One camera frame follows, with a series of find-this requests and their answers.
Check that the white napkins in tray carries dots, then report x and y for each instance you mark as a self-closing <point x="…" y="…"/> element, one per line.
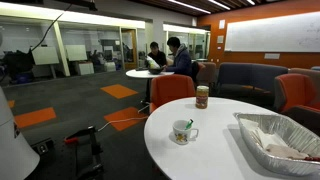
<point x="272" y="143"/>

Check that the black bowl on small table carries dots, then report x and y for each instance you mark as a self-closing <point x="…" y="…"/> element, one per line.
<point x="155" y="71"/>

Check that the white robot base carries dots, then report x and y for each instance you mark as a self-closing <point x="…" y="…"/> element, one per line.
<point x="17" y="159"/>

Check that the orange chair at right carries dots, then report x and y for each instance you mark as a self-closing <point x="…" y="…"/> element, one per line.
<point x="294" y="90"/>

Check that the green capped white pen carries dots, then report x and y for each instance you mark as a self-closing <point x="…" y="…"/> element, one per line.
<point x="189" y="124"/>

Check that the orange chair behind table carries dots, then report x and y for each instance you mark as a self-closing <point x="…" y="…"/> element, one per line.
<point x="169" y="88"/>

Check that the wall whiteboard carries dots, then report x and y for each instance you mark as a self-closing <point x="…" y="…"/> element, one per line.
<point x="292" y="33"/>

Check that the small white round table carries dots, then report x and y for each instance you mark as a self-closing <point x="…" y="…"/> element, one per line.
<point x="144" y="74"/>

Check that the black clamp stand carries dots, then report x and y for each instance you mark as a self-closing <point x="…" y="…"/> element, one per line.
<point x="95" y="172"/>

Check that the person in black shirt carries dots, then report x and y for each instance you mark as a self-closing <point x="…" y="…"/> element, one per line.
<point x="158" y="56"/>

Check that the peanut butter jar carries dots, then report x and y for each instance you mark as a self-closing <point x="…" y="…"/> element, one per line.
<point x="202" y="93"/>

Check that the aluminium foil tray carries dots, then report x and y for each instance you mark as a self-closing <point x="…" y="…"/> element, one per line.
<point x="294" y="135"/>

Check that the person in blue jacket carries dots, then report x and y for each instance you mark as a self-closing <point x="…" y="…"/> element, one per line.
<point x="182" y="60"/>

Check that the white floral ceramic mug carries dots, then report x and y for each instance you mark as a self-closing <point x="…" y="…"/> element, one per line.
<point x="182" y="136"/>

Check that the grey blue sofa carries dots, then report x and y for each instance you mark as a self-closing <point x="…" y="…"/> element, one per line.
<point x="250" y="74"/>

